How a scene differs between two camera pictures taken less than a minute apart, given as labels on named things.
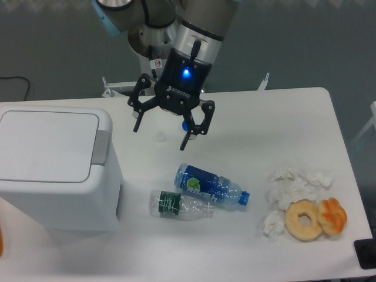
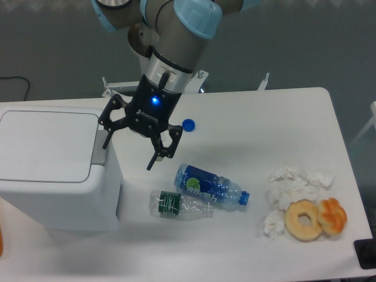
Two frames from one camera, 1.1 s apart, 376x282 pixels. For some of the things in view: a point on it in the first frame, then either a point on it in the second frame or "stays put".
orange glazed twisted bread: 332,215 stays put
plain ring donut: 303,233 stays put
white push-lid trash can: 59,167 stays put
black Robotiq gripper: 178,89 → 148,113
